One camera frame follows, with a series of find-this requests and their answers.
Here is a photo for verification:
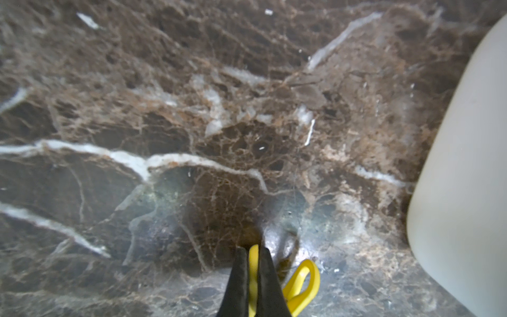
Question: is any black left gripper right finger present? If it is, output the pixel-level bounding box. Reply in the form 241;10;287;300
256;246;291;317

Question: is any white plastic storage box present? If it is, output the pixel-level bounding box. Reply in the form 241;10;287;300
407;18;506;316

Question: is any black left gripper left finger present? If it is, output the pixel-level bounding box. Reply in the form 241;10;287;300
216;247;249;317

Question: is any yellow clothespin apart from pile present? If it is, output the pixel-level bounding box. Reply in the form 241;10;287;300
248;245;321;316

